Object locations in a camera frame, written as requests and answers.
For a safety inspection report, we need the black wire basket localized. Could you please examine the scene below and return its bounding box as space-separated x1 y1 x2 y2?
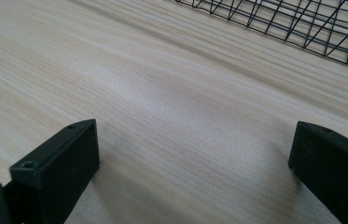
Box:
174 0 348 71

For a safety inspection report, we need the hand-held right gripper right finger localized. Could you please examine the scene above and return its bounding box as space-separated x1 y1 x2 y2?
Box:
287 120 348 224

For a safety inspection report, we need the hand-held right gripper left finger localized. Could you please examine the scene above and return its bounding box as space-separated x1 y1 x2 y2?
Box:
4 118 101 224

